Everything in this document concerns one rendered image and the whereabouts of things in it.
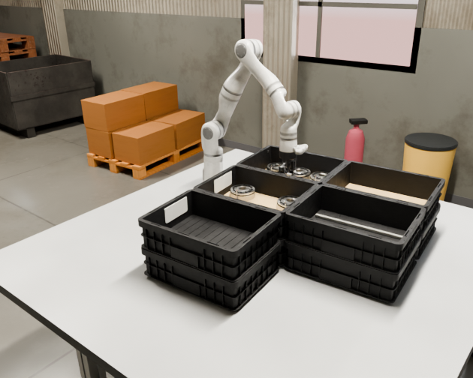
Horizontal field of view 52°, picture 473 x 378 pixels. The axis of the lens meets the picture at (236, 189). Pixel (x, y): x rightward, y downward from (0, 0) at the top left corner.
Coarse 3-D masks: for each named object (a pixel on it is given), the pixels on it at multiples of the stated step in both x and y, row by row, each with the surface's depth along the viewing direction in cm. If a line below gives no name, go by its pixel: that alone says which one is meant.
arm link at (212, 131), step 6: (204, 126) 221; (210, 126) 220; (216, 126) 221; (204, 132) 222; (210, 132) 220; (216, 132) 220; (222, 132) 224; (204, 138) 224; (210, 138) 222; (216, 138) 221; (204, 144) 225; (210, 144) 223; (216, 144) 222; (204, 150) 226; (210, 150) 224; (216, 150) 224; (222, 150) 228; (210, 156) 226; (216, 156) 226
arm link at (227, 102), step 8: (224, 96) 211; (232, 96) 210; (240, 96) 213; (224, 104) 214; (232, 104) 213; (224, 112) 219; (232, 112) 219; (216, 120) 225; (224, 120) 223; (224, 128) 225
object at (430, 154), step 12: (408, 144) 341; (420, 144) 336; (432, 144) 335; (444, 144) 335; (456, 144) 336; (408, 156) 344; (420, 156) 335; (432, 156) 332; (444, 156) 332; (408, 168) 347; (420, 168) 339; (432, 168) 336; (444, 168) 337; (444, 192) 350
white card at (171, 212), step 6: (186, 198) 180; (174, 204) 174; (180, 204) 177; (186, 204) 181; (168, 210) 172; (174, 210) 175; (180, 210) 178; (186, 210) 181; (168, 216) 173; (174, 216) 176; (168, 222) 174
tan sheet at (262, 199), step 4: (228, 192) 204; (256, 196) 199; (260, 196) 199; (264, 196) 199; (268, 196) 199; (272, 196) 199; (248, 200) 196; (252, 200) 196; (256, 200) 196; (260, 200) 196; (264, 200) 196; (268, 200) 196; (272, 200) 196; (276, 200) 196; (260, 204) 193; (264, 204) 193; (268, 204) 193; (272, 204) 193; (276, 204) 192; (276, 208) 189
